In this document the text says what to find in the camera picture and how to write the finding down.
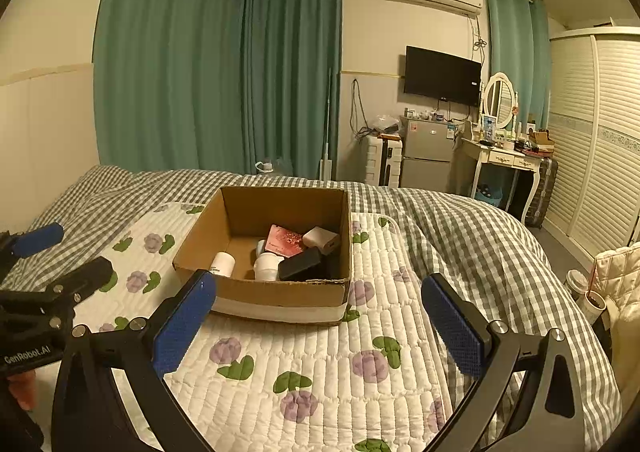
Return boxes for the white jar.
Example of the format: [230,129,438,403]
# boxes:
[209,252,235,278]

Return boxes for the light blue square device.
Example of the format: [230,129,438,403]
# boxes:
[256,239,266,257]

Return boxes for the large white cylinder bottle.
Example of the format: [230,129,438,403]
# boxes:
[254,252,283,282]

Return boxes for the red rose pattern card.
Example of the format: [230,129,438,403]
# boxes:
[265,225,306,258]

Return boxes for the black rectangular box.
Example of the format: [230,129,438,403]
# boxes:
[278,247,334,282]

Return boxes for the white rounded charger block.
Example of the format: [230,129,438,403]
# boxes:
[303,227,341,256]

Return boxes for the cream padded jacket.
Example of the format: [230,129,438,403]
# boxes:
[594,243,640,412]

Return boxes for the white floral quilted mat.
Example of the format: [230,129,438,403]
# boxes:
[29,201,457,452]

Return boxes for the grey checkered bed blanket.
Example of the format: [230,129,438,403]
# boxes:
[3,166,623,451]

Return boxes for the brown cardboard box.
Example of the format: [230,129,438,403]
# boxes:
[172,187,352,324]

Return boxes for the dark wicker suitcase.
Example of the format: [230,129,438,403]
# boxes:
[525,157,559,228]

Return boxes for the white louvered wardrobe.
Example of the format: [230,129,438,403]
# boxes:
[544,27,639,265]

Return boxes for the green curtain left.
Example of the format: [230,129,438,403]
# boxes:
[93,0,342,179]

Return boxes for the green curtain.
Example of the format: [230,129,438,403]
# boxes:
[486,0,551,128]
[93,0,342,179]

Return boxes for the white dressing table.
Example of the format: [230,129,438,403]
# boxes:
[461,138,541,225]

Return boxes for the white mop pole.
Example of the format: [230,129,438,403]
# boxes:
[319,68,332,181]

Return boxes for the silver mini fridge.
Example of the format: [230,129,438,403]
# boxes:
[400,119,456,192]

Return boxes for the white suitcase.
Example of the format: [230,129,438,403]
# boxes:
[361,134,402,188]

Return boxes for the white oval vanity mirror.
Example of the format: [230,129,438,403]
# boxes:
[480,72,518,129]

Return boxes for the green curtain right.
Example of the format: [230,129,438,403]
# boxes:
[486,0,551,128]

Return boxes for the black wall television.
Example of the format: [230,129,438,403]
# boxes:
[404,46,482,107]

